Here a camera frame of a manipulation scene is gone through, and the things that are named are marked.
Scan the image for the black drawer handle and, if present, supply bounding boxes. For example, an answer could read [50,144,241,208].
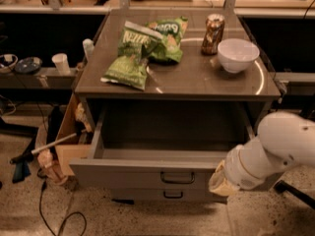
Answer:
[160,172,195,185]
[163,191,184,200]

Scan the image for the grey drawer cabinet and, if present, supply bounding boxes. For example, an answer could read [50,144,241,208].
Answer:
[74,7,282,205]

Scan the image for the white bowl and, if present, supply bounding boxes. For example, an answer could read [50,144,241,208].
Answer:
[218,38,260,74]

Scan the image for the black floor cable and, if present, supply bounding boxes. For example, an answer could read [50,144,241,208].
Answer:
[36,167,89,236]

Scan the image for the grey lower drawer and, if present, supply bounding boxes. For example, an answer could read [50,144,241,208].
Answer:
[111,189,227,204]

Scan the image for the green Kettle chips bag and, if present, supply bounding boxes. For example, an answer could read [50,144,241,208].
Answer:
[100,21,163,90]

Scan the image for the black top drawer handle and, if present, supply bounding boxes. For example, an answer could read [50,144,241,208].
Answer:
[160,172,195,185]

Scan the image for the white stick with black grip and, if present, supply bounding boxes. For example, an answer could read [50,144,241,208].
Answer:
[10,129,87,164]

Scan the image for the cardboard box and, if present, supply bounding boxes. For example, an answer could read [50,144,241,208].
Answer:
[55,94,93,176]

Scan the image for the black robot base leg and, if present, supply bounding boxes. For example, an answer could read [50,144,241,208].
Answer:
[274,180,315,209]

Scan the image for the white paper cup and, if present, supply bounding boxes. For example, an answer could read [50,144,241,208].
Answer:
[51,53,71,75]

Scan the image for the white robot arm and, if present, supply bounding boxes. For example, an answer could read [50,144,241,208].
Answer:
[209,111,315,197]

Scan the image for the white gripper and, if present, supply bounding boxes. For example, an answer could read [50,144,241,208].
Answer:
[208,137,289,197]

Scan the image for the green snack bag rear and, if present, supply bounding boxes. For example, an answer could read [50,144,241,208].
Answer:
[146,16,188,63]

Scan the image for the small bowl at left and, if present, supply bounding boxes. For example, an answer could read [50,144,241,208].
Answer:
[0,54,18,74]

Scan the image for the low grey side shelf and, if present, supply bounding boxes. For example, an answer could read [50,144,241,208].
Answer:
[0,68,78,89]

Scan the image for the grey drawer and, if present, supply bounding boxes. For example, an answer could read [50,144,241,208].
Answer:
[111,189,227,204]
[70,101,253,189]

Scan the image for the plush toy on floor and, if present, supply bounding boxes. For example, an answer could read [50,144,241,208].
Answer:
[37,149,68,185]

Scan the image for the blue cloth on floor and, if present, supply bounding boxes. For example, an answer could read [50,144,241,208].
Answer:
[12,161,31,184]

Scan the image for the brown crushed soda can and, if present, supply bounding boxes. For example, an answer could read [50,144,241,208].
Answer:
[201,14,225,55]

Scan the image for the black lower drawer handle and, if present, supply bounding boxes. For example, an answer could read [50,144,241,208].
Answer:
[163,191,184,200]

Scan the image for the white plastic bottle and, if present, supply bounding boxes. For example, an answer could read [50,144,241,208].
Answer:
[83,38,95,60]

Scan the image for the grey top drawer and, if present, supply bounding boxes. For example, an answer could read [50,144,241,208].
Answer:
[70,101,253,189]

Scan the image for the dark blue plate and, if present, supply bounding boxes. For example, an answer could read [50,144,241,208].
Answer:
[14,57,42,75]

